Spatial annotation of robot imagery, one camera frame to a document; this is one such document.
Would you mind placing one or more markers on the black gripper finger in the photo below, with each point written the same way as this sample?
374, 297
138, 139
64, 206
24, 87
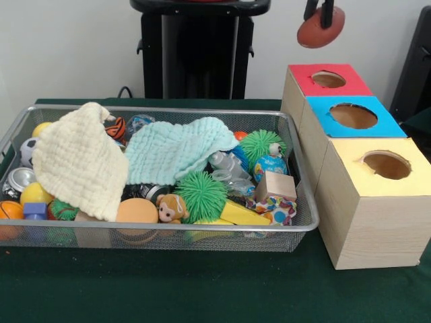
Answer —
327, 12
310, 8

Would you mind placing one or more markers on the brown toy football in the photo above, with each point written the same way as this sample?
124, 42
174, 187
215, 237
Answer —
321, 28

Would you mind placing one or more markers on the green spiky ball with eyes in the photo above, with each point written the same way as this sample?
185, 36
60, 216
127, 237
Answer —
259, 145

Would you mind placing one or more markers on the clear mesh bin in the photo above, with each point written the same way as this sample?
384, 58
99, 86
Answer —
301, 215

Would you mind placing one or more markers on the wooden box with three holes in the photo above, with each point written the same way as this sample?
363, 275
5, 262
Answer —
377, 229

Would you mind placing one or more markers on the red ball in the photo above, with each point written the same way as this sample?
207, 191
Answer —
240, 135

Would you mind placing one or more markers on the dark green side table cloth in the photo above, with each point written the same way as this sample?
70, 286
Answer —
421, 129

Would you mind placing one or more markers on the blue spiky ball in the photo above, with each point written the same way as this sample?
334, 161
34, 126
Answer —
240, 156

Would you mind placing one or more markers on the blue globe ball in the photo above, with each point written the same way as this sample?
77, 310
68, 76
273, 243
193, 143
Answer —
271, 168

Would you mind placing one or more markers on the plain wooden block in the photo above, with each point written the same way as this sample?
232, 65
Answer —
276, 186

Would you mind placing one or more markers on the mint green muslin cloth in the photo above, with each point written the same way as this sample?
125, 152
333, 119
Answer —
175, 151

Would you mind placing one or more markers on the plain green spiky ball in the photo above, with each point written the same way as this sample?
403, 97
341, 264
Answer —
201, 195

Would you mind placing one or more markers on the cream muslin cloth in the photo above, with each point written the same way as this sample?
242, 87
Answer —
77, 161

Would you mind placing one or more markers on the dark green tablecloth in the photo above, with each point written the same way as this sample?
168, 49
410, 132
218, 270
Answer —
202, 289

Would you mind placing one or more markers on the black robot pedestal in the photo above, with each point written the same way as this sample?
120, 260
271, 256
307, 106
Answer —
195, 54

